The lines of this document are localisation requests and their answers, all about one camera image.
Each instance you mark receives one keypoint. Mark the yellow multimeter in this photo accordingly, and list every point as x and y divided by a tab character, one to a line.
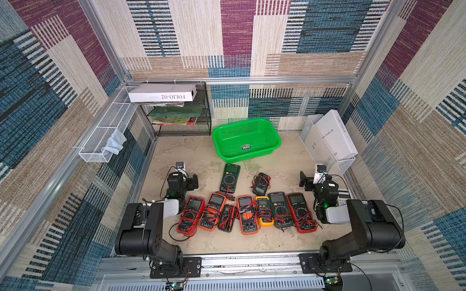
265	214

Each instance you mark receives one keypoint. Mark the black multimeter with leads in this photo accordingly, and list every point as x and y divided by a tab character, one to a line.
228	217

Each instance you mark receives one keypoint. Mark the orange multimeter left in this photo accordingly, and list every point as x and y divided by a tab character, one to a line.
212	212

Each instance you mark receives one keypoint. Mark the white wire wall basket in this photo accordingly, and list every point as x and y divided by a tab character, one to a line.
116	116

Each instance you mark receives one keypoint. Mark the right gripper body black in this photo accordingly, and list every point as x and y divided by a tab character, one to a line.
306	180

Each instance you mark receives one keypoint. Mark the red multimeter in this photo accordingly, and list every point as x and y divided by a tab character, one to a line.
302	217
191	214

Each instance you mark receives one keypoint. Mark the dark green multimeter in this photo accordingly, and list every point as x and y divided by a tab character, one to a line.
229	179
281	211

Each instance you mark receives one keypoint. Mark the orange multimeter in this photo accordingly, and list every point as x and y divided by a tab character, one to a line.
247	207
212	212

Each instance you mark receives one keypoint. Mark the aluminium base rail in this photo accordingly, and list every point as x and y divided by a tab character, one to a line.
265	271

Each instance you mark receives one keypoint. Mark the books on shelf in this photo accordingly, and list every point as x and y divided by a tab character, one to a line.
164	116

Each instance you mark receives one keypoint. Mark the white calculator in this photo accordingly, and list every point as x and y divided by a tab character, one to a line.
343	196

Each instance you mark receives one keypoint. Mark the orange multimeter centre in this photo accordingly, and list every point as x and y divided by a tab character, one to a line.
247	207

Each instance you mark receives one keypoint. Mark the clear plastic holder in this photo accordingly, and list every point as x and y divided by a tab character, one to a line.
319	150

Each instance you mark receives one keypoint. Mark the green plastic basket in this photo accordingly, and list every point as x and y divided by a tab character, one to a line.
245	140

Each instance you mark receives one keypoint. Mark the white box in holder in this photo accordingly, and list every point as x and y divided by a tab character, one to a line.
336	136

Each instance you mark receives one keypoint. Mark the black wire shelf rack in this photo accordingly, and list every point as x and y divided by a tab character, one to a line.
203	125

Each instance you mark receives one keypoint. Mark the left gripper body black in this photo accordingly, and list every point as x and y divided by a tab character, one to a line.
187	186

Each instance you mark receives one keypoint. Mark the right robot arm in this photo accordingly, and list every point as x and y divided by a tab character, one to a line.
373	227

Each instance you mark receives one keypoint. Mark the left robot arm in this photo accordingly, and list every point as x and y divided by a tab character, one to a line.
141	230

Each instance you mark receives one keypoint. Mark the white folio box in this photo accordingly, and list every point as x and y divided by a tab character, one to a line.
164	93

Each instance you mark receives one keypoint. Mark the light blue cloth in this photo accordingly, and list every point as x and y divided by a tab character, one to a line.
115	143

